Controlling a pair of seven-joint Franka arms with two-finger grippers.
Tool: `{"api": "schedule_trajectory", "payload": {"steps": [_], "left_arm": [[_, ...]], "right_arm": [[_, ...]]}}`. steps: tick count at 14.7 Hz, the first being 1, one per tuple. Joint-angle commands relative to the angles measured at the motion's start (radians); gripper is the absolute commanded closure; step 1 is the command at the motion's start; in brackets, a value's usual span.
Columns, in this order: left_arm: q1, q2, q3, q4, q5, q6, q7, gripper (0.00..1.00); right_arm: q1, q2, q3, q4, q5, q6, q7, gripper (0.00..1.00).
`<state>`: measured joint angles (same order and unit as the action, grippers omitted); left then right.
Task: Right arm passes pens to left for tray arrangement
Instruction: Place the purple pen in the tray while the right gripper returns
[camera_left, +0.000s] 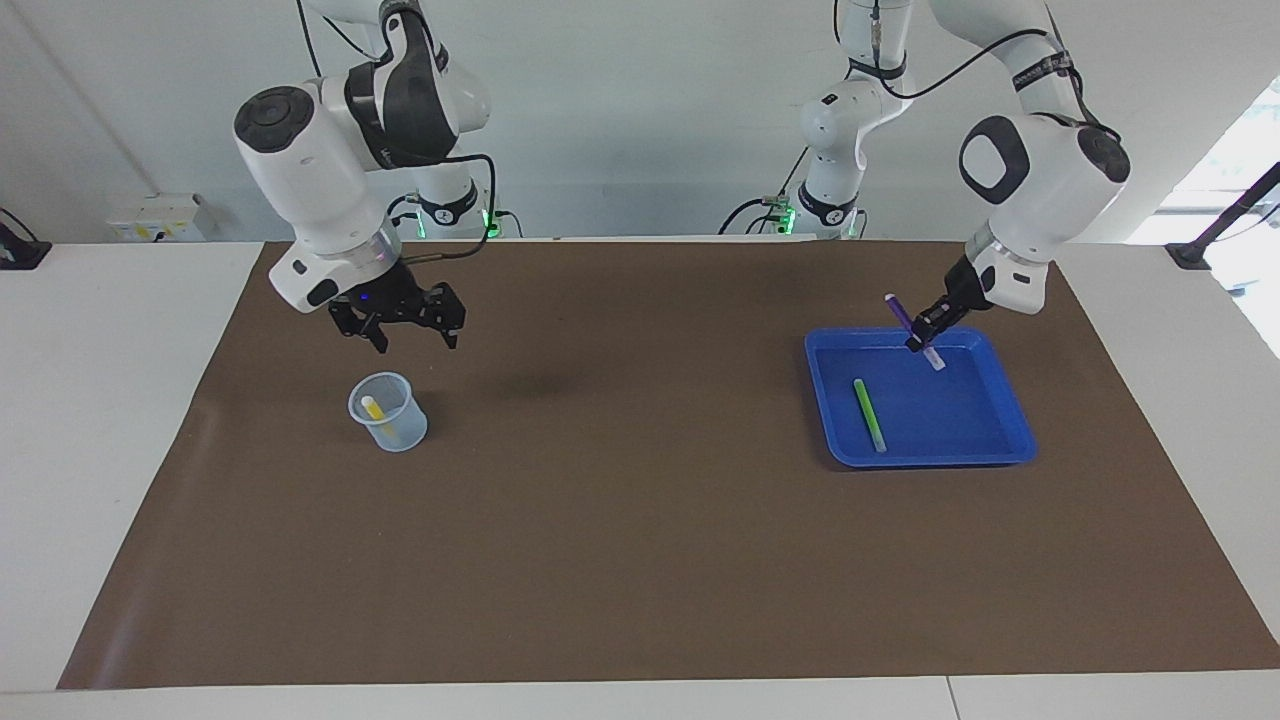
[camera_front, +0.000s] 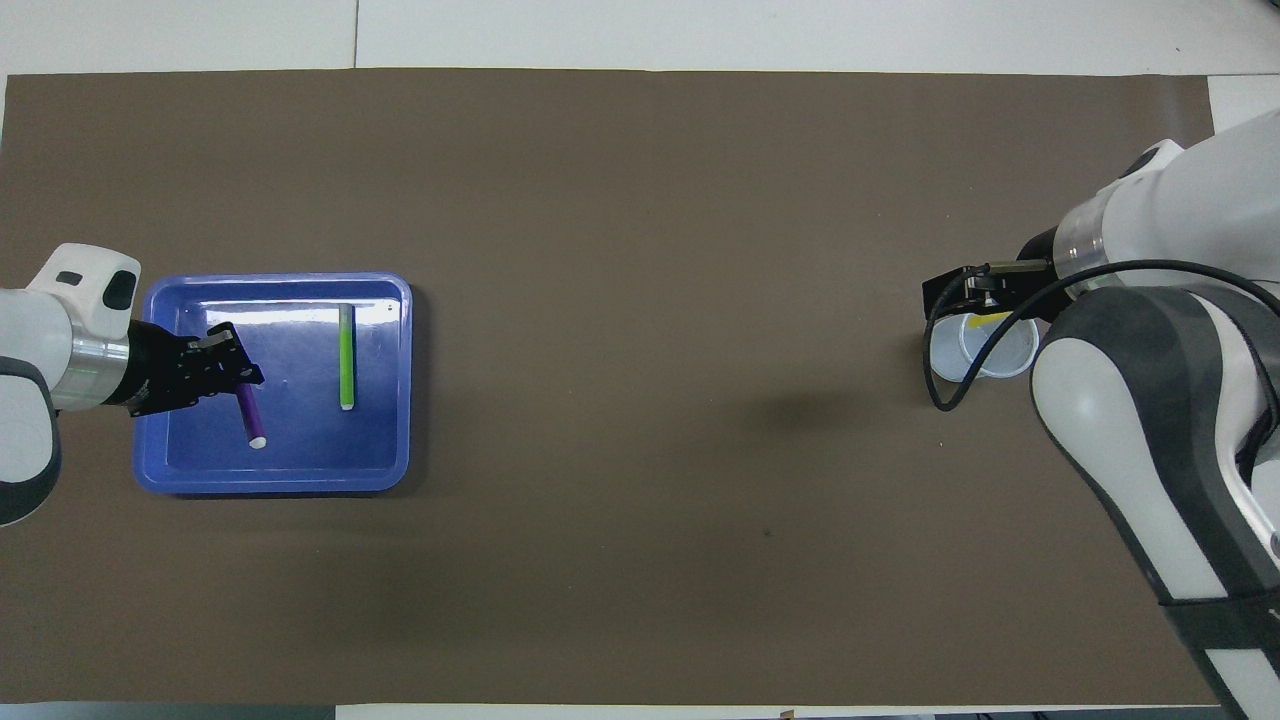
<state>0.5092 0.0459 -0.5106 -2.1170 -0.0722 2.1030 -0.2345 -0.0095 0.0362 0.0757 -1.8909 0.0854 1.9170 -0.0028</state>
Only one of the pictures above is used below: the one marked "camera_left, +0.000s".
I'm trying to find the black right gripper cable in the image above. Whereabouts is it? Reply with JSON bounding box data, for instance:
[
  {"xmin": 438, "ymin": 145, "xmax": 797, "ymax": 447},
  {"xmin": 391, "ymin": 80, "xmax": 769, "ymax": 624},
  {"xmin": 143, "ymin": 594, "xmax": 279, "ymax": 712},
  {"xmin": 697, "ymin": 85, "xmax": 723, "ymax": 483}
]
[{"xmin": 385, "ymin": 150, "xmax": 499, "ymax": 266}]

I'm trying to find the black base cable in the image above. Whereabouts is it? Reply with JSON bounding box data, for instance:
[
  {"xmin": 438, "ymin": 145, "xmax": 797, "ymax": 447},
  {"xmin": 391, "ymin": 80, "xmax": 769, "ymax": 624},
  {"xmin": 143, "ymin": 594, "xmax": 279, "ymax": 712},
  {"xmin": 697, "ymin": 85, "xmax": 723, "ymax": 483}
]
[
  {"xmin": 380, "ymin": 193, "xmax": 426, "ymax": 241},
  {"xmin": 718, "ymin": 150, "xmax": 813, "ymax": 237}
]

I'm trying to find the yellow highlighter pen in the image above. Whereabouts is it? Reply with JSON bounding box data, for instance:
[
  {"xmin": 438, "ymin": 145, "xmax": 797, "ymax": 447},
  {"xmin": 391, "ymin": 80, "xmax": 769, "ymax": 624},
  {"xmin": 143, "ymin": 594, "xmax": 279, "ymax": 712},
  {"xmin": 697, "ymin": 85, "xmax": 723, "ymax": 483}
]
[{"xmin": 361, "ymin": 395, "xmax": 403, "ymax": 447}]

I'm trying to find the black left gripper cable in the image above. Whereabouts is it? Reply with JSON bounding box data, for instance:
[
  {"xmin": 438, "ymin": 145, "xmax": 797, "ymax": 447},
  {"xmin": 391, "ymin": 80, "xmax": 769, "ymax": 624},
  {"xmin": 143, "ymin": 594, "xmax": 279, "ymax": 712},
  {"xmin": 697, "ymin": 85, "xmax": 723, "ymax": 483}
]
[{"xmin": 835, "ymin": 0, "xmax": 1126, "ymax": 141}]

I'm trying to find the brown table mat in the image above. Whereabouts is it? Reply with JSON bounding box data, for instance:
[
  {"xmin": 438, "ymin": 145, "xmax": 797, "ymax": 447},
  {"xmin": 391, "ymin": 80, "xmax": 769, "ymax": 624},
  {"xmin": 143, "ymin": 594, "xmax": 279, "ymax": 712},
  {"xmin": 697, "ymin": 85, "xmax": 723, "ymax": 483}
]
[{"xmin": 57, "ymin": 238, "xmax": 1280, "ymax": 691}]

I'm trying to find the blue plastic tray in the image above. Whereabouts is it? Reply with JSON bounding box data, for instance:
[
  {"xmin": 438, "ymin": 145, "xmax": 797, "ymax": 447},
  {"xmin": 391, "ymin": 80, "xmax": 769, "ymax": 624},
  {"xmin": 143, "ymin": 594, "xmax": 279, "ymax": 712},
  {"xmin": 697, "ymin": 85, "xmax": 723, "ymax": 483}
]
[{"xmin": 804, "ymin": 327, "xmax": 1038, "ymax": 469}]

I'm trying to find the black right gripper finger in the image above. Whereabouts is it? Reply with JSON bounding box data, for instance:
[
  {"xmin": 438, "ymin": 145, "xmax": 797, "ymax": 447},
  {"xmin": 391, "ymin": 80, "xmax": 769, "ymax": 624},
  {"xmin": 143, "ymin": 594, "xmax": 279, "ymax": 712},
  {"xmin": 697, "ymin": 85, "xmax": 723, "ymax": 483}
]
[
  {"xmin": 330, "ymin": 300, "xmax": 389, "ymax": 354},
  {"xmin": 420, "ymin": 283, "xmax": 465, "ymax": 350}
]

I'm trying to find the purple highlighter pen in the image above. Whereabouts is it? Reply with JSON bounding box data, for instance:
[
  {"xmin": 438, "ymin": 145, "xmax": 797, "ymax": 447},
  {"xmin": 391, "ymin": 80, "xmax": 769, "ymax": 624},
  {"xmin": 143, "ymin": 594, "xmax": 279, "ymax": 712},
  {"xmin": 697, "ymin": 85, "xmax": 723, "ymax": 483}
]
[{"xmin": 884, "ymin": 292, "xmax": 947, "ymax": 372}]

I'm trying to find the white wall socket box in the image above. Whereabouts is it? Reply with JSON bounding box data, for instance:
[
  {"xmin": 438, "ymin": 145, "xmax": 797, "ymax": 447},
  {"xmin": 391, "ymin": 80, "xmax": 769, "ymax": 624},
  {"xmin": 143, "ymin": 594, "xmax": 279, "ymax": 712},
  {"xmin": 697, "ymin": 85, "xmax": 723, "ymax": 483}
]
[{"xmin": 108, "ymin": 195, "xmax": 216, "ymax": 243}]

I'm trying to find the translucent blue mesh pen cup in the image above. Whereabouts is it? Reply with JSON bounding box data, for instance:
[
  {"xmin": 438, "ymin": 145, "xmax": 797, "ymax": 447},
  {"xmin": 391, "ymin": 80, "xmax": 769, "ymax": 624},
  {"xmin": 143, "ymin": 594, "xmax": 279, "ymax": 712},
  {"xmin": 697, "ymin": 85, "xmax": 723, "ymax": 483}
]
[{"xmin": 347, "ymin": 372, "xmax": 429, "ymax": 453}]

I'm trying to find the black stand with pole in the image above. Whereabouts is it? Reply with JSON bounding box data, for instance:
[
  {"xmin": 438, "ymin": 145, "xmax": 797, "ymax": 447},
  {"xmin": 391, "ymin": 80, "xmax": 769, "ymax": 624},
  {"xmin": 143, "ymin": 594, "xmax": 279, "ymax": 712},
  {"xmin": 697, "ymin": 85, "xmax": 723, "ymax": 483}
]
[{"xmin": 1165, "ymin": 162, "xmax": 1280, "ymax": 271}]

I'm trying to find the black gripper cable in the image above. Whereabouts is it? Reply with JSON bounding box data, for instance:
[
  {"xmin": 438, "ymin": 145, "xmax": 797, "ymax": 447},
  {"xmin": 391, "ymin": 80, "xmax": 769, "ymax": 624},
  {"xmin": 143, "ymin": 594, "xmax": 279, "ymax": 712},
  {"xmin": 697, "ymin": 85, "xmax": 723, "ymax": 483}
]
[
  {"xmin": 835, "ymin": 0, "xmax": 1126, "ymax": 141},
  {"xmin": 385, "ymin": 150, "xmax": 499, "ymax": 266}
]

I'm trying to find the green highlighter pen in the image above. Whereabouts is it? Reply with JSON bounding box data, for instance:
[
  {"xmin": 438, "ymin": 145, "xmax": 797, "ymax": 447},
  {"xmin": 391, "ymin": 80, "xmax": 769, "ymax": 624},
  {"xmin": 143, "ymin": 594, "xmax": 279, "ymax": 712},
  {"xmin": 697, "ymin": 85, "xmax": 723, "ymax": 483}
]
[{"xmin": 853, "ymin": 378, "xmax": 889, "ymax": 453}]

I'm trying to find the small black table clamp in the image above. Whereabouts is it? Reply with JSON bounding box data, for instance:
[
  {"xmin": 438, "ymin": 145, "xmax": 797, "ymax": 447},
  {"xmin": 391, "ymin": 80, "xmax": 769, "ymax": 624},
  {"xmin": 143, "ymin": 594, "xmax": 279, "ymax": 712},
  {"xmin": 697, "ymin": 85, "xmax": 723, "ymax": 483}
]
[{"xmin": 0, "ymin": 208, "xmax": 53, "ymax": 271}]

